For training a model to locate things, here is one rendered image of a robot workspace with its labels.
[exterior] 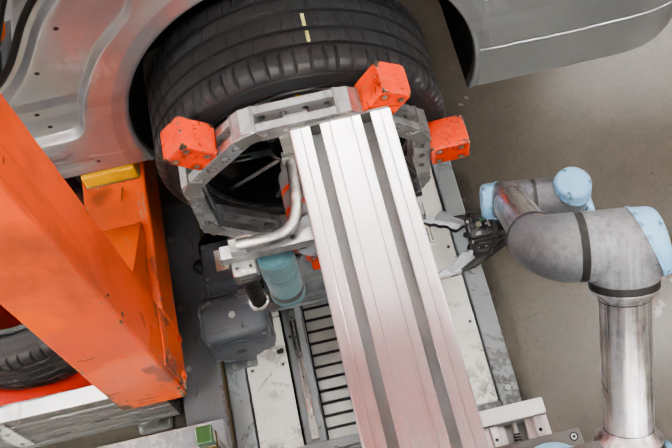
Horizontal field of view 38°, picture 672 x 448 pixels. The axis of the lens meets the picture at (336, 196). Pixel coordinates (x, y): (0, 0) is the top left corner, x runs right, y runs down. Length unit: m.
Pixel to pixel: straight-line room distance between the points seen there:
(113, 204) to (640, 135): 1.69
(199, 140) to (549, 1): 0.81
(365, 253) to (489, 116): 2.45
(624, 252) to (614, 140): 1.63
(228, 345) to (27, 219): 1.15
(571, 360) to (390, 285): 2.15
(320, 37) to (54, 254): 0.71
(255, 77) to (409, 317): 1.21
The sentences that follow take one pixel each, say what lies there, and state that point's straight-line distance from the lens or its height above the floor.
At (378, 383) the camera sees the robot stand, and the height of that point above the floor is 2.01.
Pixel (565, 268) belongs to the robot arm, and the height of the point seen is 1.28.
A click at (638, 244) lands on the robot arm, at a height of 1.31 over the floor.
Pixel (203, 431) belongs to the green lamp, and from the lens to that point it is 2.19.
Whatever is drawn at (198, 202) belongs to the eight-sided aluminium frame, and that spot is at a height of 0.89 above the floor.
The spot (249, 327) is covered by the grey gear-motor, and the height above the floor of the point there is 0.40.
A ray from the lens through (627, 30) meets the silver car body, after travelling 2.38.
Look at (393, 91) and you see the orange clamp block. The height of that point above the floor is 1.15.
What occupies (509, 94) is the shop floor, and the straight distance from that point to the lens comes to 3.26.
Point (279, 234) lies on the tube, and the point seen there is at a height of 1.01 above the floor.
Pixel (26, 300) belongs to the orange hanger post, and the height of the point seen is 1.25.
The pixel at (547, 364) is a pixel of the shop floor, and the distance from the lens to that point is 2.88.
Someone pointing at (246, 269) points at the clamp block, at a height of 0.95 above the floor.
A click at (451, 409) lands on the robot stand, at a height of 2.01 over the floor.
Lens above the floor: 2.74
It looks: 63 degrees down
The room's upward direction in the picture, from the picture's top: 11 degrees counter-clockwise
